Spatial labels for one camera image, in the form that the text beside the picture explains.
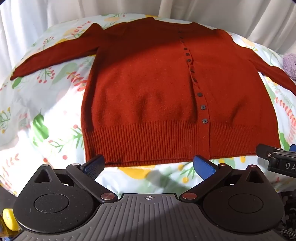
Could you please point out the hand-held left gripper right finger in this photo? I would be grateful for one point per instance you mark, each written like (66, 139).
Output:
(204, 166)

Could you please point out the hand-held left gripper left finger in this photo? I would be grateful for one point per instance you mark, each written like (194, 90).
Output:
(93, 165)

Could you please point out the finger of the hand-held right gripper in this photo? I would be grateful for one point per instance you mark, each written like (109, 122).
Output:
(266, 150)

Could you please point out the red knit cardigan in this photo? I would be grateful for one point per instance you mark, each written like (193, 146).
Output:
(161, 92)

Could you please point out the dark patterned cloth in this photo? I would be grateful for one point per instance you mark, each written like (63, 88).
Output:
(289, 208)

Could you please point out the floral bed sheet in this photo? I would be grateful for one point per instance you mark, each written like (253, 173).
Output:
(44, 111)

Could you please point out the purple knit cloth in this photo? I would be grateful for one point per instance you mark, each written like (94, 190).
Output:
(290, 66)

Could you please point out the yellow round object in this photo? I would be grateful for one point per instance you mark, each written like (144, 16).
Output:
(10, 220)

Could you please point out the white curtain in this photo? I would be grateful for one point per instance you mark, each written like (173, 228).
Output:
(34, 18)

